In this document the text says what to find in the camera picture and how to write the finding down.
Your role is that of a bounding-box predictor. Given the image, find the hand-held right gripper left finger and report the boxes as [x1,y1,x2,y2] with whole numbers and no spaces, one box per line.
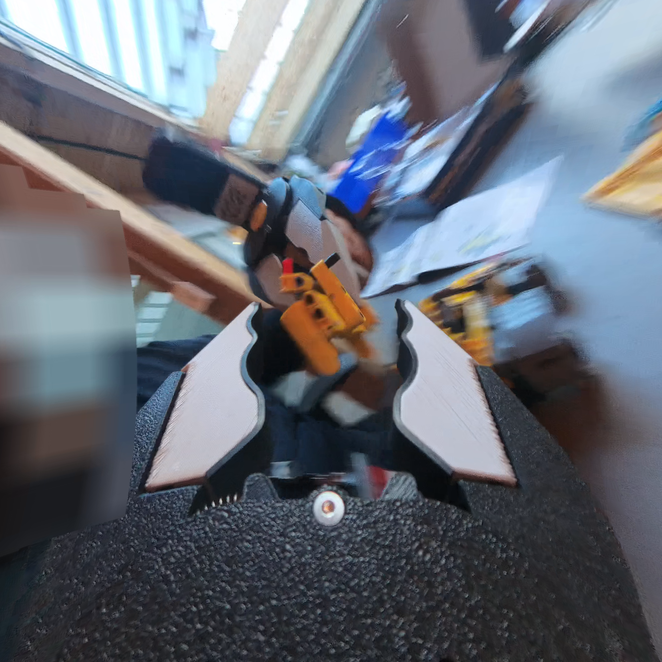
[145,302,267,492]

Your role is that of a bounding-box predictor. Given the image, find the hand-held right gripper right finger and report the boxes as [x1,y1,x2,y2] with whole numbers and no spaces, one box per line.
[392,299,518,487]

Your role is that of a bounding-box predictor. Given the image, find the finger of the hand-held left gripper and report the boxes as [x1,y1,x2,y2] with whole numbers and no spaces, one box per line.
[254,254,293,307]
[283,192,339,267]

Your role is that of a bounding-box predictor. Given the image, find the yellow brick sub-assembly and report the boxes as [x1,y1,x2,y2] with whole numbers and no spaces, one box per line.
[278,252,379,377]

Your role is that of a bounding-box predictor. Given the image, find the yellow toy vehicle model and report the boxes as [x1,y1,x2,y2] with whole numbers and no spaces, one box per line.
[418,259,570,369]

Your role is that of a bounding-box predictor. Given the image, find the grey desk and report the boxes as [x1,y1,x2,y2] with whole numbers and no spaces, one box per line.
[362,0,662,570]

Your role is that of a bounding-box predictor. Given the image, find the person's left hand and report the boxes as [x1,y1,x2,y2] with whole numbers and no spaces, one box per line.
[323,207,374,301]

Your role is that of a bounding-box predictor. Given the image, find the wooden beam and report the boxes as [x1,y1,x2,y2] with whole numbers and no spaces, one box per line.
[0,121,262,324]

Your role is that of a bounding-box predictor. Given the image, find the blue plastic bins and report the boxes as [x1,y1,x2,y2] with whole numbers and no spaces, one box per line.
[331,111,410,214]

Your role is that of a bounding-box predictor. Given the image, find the window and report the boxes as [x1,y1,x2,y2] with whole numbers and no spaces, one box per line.
[0,0,311,148]

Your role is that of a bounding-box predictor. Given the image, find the white instruction booklet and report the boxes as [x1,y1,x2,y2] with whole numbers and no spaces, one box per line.
[362,155,565,300]

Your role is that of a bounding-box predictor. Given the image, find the dark toy set box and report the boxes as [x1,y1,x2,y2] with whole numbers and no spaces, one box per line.
[428,78,534,209]

